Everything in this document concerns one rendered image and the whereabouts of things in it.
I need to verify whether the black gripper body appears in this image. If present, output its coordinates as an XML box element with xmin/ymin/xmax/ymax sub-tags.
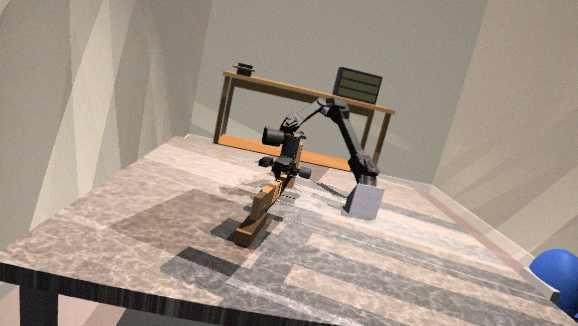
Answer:
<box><xmin>258</xmin><ymin>147</ymin><xmax>312</xmax><ymax>179</ymax></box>

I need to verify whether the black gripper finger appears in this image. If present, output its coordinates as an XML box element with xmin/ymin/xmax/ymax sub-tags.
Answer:
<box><xmin>271</xmin><ymin>169</ymin><xmax>281</xmax><ymax>180</ymax></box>
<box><xmin>282</xmin><ymin>173</ymin><xmax>297</xmax><ymax>191</ymax></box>

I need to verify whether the long brown and tan wooden rail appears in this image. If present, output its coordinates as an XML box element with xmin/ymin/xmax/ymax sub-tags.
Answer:
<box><xmin>249</xmin><ymin>175</ymin><xmax>287</xmax><ymax>221</ymax></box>

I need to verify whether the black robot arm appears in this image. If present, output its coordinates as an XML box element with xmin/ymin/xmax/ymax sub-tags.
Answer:
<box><xmin>262</xmin><ymin>97</ymin><xmax>380</xmax><ymax>187</ymax></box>

